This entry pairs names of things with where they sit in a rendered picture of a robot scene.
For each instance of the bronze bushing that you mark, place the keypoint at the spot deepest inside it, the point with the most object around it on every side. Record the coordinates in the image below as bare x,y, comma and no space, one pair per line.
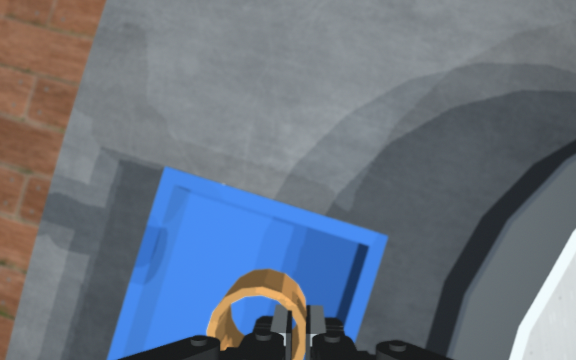
260,282

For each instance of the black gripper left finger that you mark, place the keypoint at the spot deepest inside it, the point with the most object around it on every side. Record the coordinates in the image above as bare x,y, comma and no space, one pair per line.
274,345

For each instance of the blue crate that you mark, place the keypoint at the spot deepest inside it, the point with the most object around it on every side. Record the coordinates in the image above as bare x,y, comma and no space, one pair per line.
196,246

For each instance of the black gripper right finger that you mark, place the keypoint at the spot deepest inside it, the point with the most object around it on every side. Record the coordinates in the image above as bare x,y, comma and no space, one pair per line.
330,342

